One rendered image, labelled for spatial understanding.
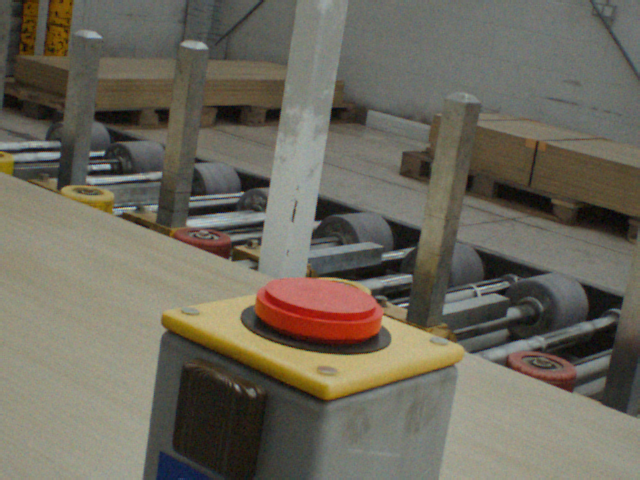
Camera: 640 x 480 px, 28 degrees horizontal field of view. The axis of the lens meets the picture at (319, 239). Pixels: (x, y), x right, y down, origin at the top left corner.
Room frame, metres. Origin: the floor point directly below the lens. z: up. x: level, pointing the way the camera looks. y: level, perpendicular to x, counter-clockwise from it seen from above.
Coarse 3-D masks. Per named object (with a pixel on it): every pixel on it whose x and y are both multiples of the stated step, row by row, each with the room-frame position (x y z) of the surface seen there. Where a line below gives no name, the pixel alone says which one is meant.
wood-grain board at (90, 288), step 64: (0, 192) 1.80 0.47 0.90; (0, 256) 1.47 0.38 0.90; (64, 256) 1.52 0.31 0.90; (128, 256) 1.56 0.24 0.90; (192, 256) 1.61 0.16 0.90; (0, 320) 1.24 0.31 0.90; (64, 320) 1.28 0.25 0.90; (128, 320) 1.31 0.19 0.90; (0, 384) 1.07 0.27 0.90; (64, 384) 1.10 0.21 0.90; (128, 384) 1.12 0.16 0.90; (512, 384) 1.30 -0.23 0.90; (0, 448) 0.94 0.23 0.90; (64, 448) 0.96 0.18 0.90; (128, 448) 0.98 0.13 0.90; (448, 448) 1.09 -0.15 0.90; (512, 448) 1.11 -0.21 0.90; (576, 448) 1.14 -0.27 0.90
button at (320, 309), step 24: (264, 288) 0.38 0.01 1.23; (288, 288) 0.38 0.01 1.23; (312, 288) 0.38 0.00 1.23; (336, 288) 0.39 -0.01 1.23; (264, 312) 0.37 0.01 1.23; (288, 312) 0.36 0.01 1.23; (312, 312) 0.36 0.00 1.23; (336, 312) 0.36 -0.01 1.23; (360, 312) 0.37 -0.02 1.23; (312, 336) 0.36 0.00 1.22; (336, 336) 0.36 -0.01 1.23; (360, 336) 0.36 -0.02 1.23
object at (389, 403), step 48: (192, 336) 0.36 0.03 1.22; (240, 336) 0.36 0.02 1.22; (288, 336) 0.36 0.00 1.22; (384, 336) 0.38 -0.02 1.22; (432, 336) 0.39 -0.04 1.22; (288, 384) 0.34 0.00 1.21; (336, 384) 0.33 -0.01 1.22; (384, 384) 0.35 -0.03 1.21; (432, 384) 0.37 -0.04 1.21; (288, 432) 0.34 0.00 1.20; (336, 432) 0.34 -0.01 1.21; (384, 432) 0.35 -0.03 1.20; (432, 432) 0.38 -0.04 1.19
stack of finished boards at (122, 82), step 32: (32, 64) 7.65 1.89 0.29; (64, 64) 7.69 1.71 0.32; (128, 64) 8.18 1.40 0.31; (160, 64) 8.44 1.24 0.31; (224, 64) 9.03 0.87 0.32; (256, 64) 9.35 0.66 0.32; (64, 96) 7.48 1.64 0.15; (96, 96) 7.30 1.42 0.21; (128, 96) 7.51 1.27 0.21; (160, 96) 7.72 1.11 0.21; (224, 96) 8.19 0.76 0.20; (256, 96) 8.45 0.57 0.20
